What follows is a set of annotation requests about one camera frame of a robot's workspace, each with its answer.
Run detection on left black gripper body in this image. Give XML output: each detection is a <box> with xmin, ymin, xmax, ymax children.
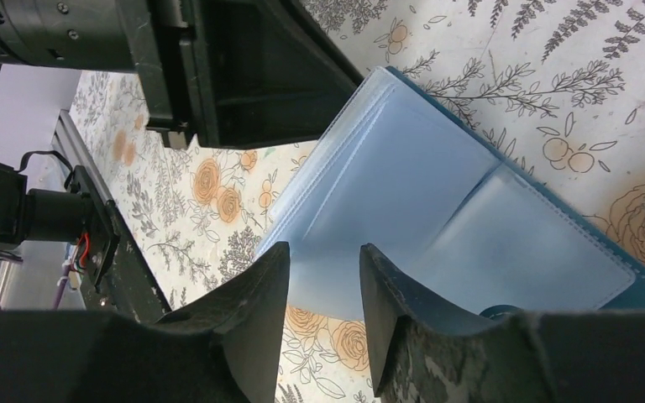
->
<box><xmin>0</xmin><ymin>1</ymin><xmax>194</xmax><ymax>149</ymax></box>

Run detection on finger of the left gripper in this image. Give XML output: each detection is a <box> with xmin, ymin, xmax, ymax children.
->
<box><xmin>180</xmin><ymin>1</ymin><xmax>363</xmax><ymax>149</ymax></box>

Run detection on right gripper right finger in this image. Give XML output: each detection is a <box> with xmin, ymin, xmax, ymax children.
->
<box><xmin>359</xmin><ymin>243</ymin><xmax>645</xmax><ymax>402</ymax></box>

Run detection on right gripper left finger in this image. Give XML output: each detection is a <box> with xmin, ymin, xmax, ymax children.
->
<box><xmin>0</xmin><ymin>241</ymin><xmax>290</xmax><ymax>402</ymax></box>

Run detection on blue leather card holder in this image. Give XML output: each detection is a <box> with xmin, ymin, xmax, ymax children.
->
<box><xmin>257</xmin><ymin>67</ymin><xmax>645</xmax><ymax>320</ymax></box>

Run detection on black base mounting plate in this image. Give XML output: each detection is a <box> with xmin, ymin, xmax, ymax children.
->
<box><xmin>52</xmin><ymin>110</ymin><xmax>170</xmax><ymax>323</ymax></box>

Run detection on floral patterned table mat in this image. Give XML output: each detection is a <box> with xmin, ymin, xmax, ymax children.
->
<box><xmin>69</xmin><ymin>0</ymin><xmax>645</xmax><ymax>403</ymax></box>

